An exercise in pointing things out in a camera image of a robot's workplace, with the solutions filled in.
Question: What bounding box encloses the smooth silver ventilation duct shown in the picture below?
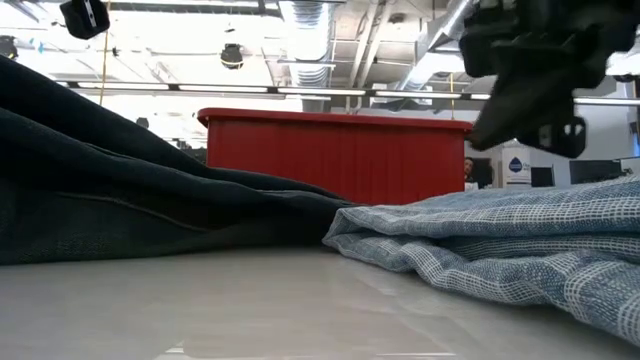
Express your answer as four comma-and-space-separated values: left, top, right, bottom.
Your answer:
398, 0, 476, 96

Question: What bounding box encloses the dark navy garment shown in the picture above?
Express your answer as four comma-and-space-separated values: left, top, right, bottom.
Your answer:
0, 54, 359, 267

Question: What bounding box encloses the person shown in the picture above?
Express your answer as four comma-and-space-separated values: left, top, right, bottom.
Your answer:
463, 156, 480, 192

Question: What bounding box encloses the red plastic laundry bin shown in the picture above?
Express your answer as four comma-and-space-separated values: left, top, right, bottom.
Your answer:
196, 107, 474, 207

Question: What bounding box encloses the small black monitor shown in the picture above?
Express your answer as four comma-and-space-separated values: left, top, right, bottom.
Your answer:
530, 166, 555, 189

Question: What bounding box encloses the long ceiling light strip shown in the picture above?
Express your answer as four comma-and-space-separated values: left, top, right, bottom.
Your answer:
53, 79, 640, 107

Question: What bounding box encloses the yellow cord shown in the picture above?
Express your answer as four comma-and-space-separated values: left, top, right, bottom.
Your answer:
98, 29, 113, 108

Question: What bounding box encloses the clear spray bottle grey trigger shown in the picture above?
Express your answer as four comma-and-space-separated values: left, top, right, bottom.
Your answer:
501, 143, 533, 189

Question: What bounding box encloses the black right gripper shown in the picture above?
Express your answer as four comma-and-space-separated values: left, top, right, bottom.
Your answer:
458, 0, 640, 160

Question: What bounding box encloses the ribbed silver ventilation duct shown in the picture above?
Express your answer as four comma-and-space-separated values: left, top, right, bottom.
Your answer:
278, 0, 334, 111

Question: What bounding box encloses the black computer monitor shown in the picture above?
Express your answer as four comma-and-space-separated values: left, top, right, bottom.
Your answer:
568, 158, 634, 186

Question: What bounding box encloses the blue white striped shirt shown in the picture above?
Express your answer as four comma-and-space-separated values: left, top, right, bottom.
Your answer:
322, 174, 640, 349

